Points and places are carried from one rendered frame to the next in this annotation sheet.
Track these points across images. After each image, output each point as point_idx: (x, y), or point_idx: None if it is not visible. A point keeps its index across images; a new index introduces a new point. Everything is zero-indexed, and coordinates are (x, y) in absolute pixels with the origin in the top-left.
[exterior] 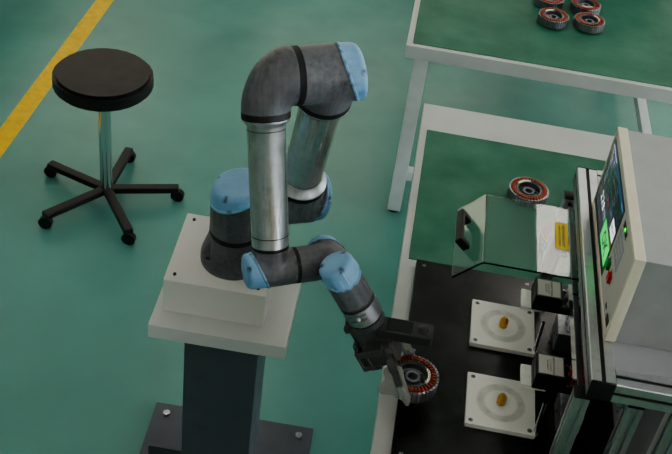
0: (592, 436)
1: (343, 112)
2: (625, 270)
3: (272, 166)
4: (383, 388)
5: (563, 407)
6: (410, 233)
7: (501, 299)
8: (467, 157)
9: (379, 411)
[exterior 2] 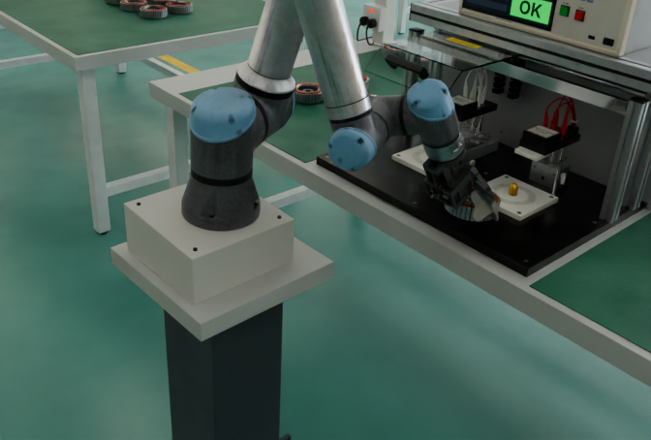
0: (572, 181)
1: None
2: None
3: (342, 4)
4: (478, 214)
5: (553, 167)
6: (278, 149)
7: (402, 148)
8: None
9: (459, 253)
